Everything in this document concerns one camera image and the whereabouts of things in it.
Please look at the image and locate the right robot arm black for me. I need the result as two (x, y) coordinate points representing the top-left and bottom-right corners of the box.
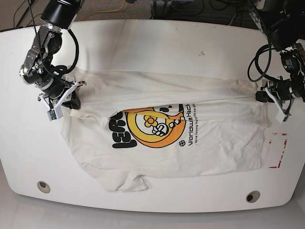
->
(20, 0), (82, 108)

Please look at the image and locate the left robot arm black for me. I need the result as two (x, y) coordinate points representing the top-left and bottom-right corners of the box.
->
(247, 0), (305, 122)

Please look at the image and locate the right table cable grommet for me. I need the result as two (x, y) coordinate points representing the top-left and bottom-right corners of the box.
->
(246, 190), (260, 203)

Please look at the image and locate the red tape rectangle marking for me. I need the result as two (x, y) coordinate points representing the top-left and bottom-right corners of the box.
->
(265, 133), (289, 169)

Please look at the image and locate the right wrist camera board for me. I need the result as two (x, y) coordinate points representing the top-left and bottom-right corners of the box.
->
(47, 107), (63, 121)

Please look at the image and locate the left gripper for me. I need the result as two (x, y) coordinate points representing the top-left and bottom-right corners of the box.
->
(255, 80), (305, 113)

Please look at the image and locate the table cable grommet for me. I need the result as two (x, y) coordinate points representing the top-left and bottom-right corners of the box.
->
(246, 190), (260, 203)
(37, 181), (51, 194)

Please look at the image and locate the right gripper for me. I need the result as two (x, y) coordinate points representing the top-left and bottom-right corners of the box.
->
(37, 80), (86, 111)

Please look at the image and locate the white t-shirt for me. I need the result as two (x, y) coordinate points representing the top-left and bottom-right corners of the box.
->
(62, 69), (268, 192)

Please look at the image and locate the left table cable grommet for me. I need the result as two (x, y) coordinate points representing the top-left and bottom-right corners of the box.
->
(37, 181), (51, 194)

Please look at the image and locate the black cable on floor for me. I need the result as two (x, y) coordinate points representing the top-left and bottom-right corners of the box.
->
(13, 0), (46, 27)

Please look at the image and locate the yellow cable on floor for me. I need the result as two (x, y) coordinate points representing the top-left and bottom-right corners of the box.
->
(80, 0), (126, 21)

